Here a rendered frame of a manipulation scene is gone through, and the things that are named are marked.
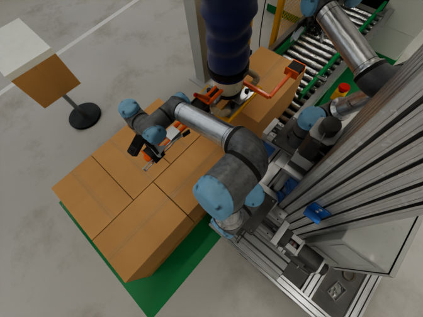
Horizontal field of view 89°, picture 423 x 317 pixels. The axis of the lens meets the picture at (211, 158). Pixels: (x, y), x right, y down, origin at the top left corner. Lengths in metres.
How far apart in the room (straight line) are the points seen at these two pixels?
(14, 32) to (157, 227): 2.07
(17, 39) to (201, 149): 1.80
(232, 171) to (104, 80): 3.08
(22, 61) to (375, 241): 2.53
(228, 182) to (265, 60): 1.43
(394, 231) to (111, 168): 1.83
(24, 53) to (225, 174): 2.15
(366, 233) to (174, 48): 3.16
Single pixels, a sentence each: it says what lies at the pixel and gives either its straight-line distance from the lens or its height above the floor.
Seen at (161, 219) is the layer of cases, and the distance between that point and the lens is 1.70.
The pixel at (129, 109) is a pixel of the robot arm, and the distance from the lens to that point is 0.83.
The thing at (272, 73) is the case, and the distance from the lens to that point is 1.74.
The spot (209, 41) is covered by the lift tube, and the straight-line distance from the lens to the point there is 1.10.
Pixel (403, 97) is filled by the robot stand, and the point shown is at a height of 1.85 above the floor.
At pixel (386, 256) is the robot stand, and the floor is 1.23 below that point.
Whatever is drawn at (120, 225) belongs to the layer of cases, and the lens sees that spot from 1.80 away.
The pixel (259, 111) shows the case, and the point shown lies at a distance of 1.51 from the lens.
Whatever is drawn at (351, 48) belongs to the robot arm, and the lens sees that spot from 0.89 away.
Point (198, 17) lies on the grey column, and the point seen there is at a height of 0.86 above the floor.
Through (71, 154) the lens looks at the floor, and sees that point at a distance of 2.99.
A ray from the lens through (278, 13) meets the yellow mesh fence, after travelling 2.52.
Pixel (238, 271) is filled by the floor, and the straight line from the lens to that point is 2.17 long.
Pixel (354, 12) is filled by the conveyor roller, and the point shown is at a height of 0.55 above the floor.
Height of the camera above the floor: 2.16
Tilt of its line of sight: 66 degrees down
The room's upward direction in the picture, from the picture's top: 9 degrees counter-clockwise
